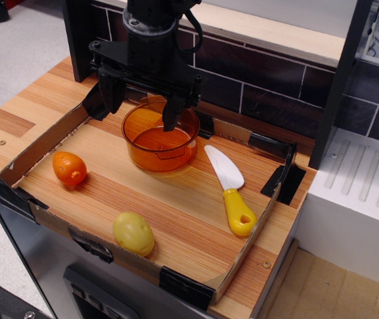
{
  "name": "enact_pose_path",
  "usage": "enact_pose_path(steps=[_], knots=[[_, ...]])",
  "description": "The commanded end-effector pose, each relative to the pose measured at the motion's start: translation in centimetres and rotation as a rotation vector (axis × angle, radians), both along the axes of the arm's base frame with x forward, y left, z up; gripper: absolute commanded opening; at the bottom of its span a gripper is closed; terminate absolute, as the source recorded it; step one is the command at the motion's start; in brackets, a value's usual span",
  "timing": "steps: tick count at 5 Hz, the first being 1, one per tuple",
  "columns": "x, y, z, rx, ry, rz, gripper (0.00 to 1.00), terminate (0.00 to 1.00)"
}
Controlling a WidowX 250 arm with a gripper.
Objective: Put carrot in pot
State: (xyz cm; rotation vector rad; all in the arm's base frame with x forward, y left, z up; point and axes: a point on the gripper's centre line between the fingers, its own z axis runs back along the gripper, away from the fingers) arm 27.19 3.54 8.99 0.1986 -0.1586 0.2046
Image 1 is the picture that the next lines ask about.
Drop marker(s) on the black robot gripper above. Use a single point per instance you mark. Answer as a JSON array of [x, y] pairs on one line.
[[150, 59]]

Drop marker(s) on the orange toy carrot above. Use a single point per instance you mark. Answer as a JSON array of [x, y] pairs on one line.
[[69, 168]]

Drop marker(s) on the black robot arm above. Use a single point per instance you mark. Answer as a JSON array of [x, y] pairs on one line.
[[157, 13]]

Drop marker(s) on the cardboard fence with black tape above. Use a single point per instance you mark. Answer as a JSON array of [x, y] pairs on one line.
[[196, 258]]

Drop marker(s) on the transparent orange plastic pot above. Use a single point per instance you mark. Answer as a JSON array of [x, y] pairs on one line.
[[153, 149]]

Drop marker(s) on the light wooden shelf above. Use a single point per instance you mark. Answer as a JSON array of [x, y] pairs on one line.
[[270, 35]]

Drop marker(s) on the yellow toy potato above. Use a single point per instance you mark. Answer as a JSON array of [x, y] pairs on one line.
[[133, 233]]

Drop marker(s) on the grey oven front panel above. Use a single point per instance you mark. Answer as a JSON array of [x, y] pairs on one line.
[[126, 296]]

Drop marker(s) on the white toy sink drainer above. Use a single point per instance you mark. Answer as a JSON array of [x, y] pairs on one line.
[[340, 217]]

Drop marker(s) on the dark vertical post left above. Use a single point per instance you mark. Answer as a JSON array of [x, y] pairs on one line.
[[80, 31]]

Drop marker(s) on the dark vertical post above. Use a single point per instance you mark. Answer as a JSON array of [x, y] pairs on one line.
[[344, 68], [80, 31]]

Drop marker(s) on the toy knife yellow handle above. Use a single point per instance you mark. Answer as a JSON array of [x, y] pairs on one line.
[[241, 219]]

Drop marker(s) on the dark vertical post right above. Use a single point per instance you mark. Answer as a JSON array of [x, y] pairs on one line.
[[344, 68]]

